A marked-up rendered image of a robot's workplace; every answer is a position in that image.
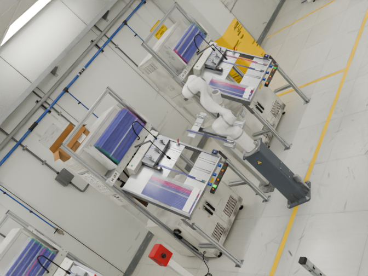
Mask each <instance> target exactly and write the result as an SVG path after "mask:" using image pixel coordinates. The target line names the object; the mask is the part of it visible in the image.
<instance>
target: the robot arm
mask: <svg viewBox="0 0 368 276"><path fill-rule="evenodd" d="M198 91H200V93H201V96H200V103H201V104H202V105H203V107H204V108H205V109H206V110H207V111H209V112H211V113H217V119H216V120H215V121H214V122H213V123H212V129H213V131H214V132H215V133H217V134H221V135H228V136H230V137H231V138H232V139H233V140H234V141H235V142H236V143H237V144H238V145H239V146H240V147H241V148H242V149H243V155H244V156H245V157H248V156H250V155H252V154H253V153H255V152H256V151H257V149H258V148H259V146H260V141H259V140H253V139H252V138H251V137H250V136H249V135H248V134H247V133H246V132H245V131H244V130H243V129H242V128H241V127H239V126H233V127H230V126H231V125H232V124H233V123H234V122H235V121H236V120H237V115H236V114H235V113H234V112H233V111H231V110H229V109H226V108H225V107H224V104H223V101H222V97H221V93H220V91H219V90H218V89H215V90H214V89H213V88H212V87H210V86H209V85H208V84H207V82H206V80H205V79H204V78H203V77H197V76H195V75H190V76H189V77H188V80H187V82H186V84H185V85H184V87H183V89H182V95H183V96H184V97H185V98H187V99H189V98H191V97H192V96H194V95H195V94H196V93H197V92H198ZM219 115H220V116H219Z"/></svg>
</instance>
